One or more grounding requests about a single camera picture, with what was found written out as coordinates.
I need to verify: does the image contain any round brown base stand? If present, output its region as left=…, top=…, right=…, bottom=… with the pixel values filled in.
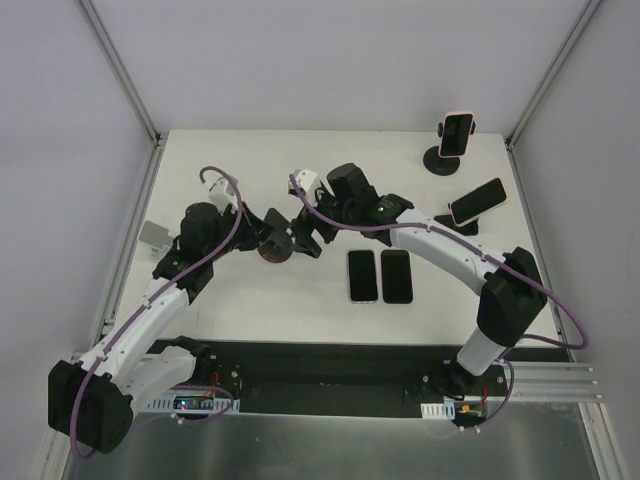
left=257, top=208, right=294, bottom=264

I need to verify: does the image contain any black phone white case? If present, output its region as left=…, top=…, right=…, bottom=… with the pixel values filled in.
left=347, top=250, right=379, bottom=303

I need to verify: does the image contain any white phone stand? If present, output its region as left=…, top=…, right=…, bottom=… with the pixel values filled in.
left=138, top=220, right=174, bottom=260

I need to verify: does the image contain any black square base stand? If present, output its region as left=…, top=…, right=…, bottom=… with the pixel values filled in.
left=434, top=211, right=479, bottom=237

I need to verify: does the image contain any pink phone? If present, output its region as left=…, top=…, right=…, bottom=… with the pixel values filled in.
left=438, top=111, right=476, bottom=158
left=449, top=178, right=508, bottom=226

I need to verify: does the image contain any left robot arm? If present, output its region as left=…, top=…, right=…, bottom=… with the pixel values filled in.
left=48, top=202, right=274, bottom=459

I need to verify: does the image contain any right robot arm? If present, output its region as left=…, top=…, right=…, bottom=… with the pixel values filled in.
left=288, top=163, right=547, bottom=400

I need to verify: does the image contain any black round clamp stand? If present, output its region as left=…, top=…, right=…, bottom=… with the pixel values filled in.
left=423, top=143, right=463, bottom=176

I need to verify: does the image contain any pink phone upright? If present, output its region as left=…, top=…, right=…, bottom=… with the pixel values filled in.
left=438, top=111, right=476, bottom=158

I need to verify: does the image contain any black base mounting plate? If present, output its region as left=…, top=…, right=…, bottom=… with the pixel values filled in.
left=94, top=335, right=519, bottom=417

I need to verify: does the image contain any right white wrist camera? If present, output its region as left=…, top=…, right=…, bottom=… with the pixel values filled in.
left=288, top=169, right=322, bottom=202

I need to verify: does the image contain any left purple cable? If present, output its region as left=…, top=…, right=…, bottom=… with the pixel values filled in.
left=72, top=165, right=246, bottom=460

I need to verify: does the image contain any purple cable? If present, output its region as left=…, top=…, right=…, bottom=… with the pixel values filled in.
left=289, top=172, right=589, bottom=441
left=72, top=165, right=246, bottom=460

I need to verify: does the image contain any left side aluminium rail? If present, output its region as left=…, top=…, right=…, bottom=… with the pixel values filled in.
left=89, top=142, right=166, bottom=351

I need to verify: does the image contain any left white cable duct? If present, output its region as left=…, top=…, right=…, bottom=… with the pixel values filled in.
left=141, top=393, right=240, bottom=415

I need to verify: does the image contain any white cable duct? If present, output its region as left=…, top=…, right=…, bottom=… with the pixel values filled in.
left=141, top=393, right=240, bottom=415
left=420, top=400, right=455, bottom=421

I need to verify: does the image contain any right white cable duct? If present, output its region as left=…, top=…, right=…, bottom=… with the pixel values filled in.
left=420, top=400, right=455, bottom=421

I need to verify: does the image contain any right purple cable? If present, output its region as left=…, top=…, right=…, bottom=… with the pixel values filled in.
left=289, top=172, right=589, bottom=441

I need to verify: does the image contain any left aluminium frame post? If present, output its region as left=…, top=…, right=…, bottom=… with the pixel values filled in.
left=75, top=0, right=162, bottom=146

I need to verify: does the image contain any aluminium frame post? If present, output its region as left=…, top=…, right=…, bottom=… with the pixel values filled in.
left=505, top=0, right=606, bottom=151
left=75, top=0, right=162, bottom=146

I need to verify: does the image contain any aluminium rail front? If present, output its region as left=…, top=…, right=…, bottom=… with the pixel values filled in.
left=64, top=349, right=609, bottom=404

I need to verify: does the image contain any right aluminium frame post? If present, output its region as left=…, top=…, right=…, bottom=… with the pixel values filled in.
left=505, top=0, right=606, bottom=151

